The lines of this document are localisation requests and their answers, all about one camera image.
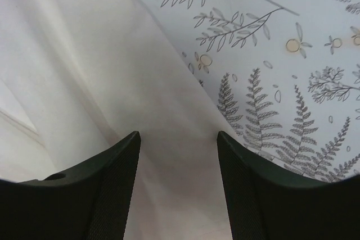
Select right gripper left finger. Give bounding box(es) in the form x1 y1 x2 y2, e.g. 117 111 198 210
1 132 141 239

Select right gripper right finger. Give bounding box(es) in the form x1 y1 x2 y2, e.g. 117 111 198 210
217 131 359 240

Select white coca-cola t-shirt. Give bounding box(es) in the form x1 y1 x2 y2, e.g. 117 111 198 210
1 0 231 239

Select floral patterned table mat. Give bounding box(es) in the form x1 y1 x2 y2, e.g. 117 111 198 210
141 0 359 182

